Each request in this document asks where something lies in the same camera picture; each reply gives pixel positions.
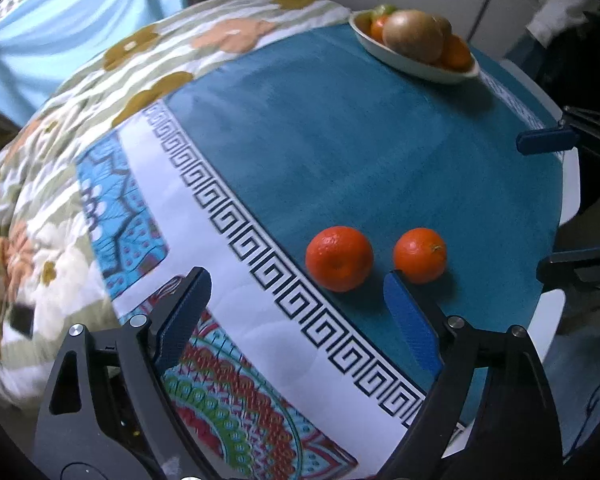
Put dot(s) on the small mandarin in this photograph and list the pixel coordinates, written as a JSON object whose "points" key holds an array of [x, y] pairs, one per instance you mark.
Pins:
{"points": [[339, 265], [420, 255]]}

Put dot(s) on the kiwi with green sticker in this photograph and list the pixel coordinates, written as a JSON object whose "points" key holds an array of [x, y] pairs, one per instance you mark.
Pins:
{"points": [[446, 24]]}

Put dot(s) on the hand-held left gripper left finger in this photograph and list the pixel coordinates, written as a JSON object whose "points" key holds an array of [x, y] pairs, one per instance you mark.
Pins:
{"points": [[180, 322]]}

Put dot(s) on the medium orange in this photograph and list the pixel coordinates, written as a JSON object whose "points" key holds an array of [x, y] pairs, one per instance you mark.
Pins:
{"points": [[377, 27]]}

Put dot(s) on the brown round pear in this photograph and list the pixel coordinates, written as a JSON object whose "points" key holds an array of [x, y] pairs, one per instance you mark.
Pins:
{"points": [[412, 36]]}

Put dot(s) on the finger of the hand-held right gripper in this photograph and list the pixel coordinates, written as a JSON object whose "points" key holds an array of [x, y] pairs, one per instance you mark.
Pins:
{"points": [[547, 140], [575, 266]]}

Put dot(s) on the large orange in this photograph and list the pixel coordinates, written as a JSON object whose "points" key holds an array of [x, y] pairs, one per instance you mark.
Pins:
{"points": [[455, 54]]}

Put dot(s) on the white oval bowl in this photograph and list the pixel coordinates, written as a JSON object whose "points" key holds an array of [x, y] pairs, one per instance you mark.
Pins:
{"points": [[420, 67]]}

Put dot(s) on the small black device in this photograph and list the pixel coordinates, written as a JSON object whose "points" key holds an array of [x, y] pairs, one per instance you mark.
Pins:
{"points": [[22, 320]]}

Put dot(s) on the white cloth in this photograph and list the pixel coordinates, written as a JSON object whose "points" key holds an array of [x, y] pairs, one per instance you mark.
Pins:
{"points": [[550, 0]]}

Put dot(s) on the small green fruit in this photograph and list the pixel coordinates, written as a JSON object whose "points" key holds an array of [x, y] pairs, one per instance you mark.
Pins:
{"points": [[385, 9]]}

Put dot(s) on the teal patterned mat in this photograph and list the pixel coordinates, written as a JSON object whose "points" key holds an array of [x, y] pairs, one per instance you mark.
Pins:
{"points": [[330, 170]]}

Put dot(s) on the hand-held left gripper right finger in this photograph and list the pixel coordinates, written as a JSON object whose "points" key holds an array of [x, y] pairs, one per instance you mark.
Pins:
{"points": [[412, 320]]}

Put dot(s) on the floral striped blanket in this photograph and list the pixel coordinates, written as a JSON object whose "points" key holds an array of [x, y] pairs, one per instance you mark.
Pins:
{"points": [[80, 125]]}

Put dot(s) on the light blue curtain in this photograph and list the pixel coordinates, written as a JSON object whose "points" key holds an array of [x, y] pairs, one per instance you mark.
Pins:
{"points": [[65, 45]]}

